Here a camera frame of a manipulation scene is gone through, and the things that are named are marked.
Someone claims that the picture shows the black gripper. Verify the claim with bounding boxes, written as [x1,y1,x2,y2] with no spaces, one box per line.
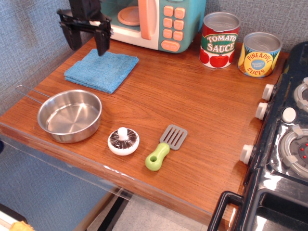
[57,9,112,56]

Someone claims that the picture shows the blue cloth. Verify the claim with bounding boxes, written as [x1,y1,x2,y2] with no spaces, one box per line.
[64,49,139,94]

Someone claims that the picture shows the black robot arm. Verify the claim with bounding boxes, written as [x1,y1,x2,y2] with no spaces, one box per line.
[57,0,112,56]

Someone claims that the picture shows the stainless steel pan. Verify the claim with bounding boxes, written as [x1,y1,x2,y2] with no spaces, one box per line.
[15,85,103,144]

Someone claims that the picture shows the teal toy microwave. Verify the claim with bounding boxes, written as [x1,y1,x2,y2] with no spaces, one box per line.
[101,0,206,53]

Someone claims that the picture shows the white toy mushroom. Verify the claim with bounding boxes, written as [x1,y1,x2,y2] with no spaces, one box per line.
[107,127,140,156]

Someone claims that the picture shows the tomato sauce can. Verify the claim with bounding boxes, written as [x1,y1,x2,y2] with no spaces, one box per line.
[199,12,241,69]

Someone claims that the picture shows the green grey toy spatula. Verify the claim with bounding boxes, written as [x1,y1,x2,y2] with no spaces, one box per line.
[145,124,188,171]

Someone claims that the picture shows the clear acrylic table guard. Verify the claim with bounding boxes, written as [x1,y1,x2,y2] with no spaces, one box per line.
[0,123,212,223]

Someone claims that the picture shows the pineapple slices can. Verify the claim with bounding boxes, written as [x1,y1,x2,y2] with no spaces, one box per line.
[238,32,282,77]

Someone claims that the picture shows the white stove knob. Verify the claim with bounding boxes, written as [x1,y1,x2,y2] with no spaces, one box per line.
[255,103,268,120]
[262,84,275,101]
[240,144,254,165]

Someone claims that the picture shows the yellow plush toy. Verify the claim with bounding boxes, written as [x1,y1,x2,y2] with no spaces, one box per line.
[9,221,34,231]

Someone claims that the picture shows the black toy stove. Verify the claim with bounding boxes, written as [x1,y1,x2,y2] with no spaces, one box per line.
[208,42,308,231]

